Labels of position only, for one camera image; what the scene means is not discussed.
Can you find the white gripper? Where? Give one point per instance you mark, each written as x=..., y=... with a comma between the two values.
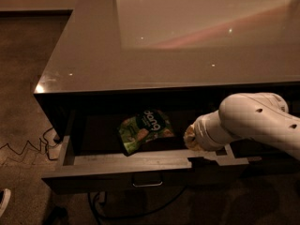
x=201, y=134

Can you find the drawer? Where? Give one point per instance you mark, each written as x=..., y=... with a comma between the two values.
x=91, y=158

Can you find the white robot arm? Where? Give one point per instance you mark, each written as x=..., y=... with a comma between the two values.
x=260, y=117

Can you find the dark cabinet with glossy top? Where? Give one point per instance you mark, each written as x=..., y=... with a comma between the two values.
x=128, y=56

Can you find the green snack bag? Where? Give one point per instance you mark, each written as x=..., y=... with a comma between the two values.
x=143, y=128

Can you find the black and white shoe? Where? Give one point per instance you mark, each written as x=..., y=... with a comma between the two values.
x=5, y=194

